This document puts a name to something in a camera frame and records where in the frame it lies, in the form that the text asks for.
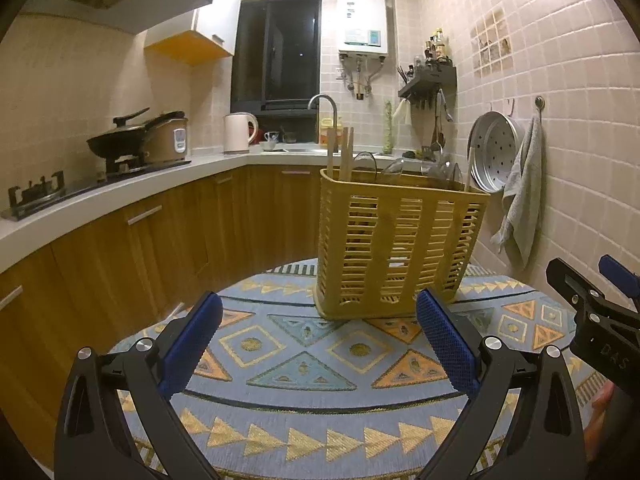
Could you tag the person's right hand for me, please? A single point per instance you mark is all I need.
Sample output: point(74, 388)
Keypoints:
point(597, 420)

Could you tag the yellow slotted utensil basket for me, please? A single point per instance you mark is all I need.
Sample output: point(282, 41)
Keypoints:
point(400, 240)

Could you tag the white bowl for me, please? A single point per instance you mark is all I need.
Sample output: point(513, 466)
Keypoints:
point(267, 146)

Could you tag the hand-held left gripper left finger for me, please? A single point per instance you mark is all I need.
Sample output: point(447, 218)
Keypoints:
point(192, 340)

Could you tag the condiment bottle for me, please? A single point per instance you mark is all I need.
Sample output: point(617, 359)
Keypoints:
point(440, 45)

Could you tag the patterned teacup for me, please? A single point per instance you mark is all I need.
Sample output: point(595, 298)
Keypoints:
point(271, 136)

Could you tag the black wall spice rack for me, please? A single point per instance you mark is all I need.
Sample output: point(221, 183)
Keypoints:
point(430, 82)

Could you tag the green loofah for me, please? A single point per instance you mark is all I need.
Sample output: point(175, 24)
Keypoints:
point(387, 125)

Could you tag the white electric kettle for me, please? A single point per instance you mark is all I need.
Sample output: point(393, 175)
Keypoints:
point(236, 135)

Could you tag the grey hanging towel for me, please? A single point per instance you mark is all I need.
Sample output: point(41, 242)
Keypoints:
point(522, 200)

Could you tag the white water heater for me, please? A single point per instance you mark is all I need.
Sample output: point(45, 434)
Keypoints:
point(362, 20)

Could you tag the metal wall hook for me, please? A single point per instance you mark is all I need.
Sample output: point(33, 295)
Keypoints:
point(539, 102)

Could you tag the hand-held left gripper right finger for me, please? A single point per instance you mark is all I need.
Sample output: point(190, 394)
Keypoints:
point(445, 340)

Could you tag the dark window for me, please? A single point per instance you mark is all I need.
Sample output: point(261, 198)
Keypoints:
point(280, 50)

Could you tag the round metal steamer tray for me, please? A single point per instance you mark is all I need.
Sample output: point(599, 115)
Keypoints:
point(492, 155)

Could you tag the hanging metal ladle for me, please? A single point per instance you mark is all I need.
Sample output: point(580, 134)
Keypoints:
point(438, 130)

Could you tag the steel faucet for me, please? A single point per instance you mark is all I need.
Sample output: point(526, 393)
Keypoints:
point(332, 110)

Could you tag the black wok with lid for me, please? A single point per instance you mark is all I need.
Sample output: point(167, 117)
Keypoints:
point(117, 142)

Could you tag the wooden base cabinets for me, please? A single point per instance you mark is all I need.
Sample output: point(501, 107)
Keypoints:
point(150, 250)

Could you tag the black gas stove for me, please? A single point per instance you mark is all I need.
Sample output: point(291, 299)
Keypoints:
point(60, 190)

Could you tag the white wall cabinet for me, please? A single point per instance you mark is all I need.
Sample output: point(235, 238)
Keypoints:
point(215, 5)

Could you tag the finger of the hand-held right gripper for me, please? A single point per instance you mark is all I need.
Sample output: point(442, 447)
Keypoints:
point(620, 272)
point(570, 282)

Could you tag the steel sink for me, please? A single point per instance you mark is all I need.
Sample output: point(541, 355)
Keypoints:
point(302, 149)

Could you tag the patterned blue tablecloth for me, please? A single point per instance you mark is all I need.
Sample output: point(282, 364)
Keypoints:
point(300, 410)

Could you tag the brown rice cooker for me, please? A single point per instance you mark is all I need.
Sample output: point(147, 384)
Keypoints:
point(167, 140)

